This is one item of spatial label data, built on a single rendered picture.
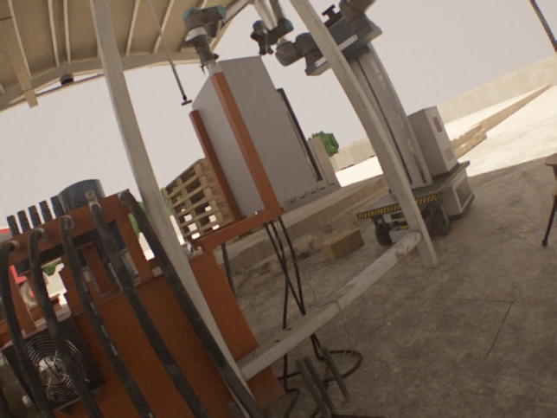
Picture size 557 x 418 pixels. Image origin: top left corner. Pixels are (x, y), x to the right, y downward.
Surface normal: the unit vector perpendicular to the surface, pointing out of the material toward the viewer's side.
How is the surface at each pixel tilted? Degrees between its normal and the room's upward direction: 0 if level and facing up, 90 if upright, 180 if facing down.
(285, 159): 90
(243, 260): 89
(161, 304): 90
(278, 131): 90
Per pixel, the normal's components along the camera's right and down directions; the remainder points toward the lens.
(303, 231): 0.51, -0.18
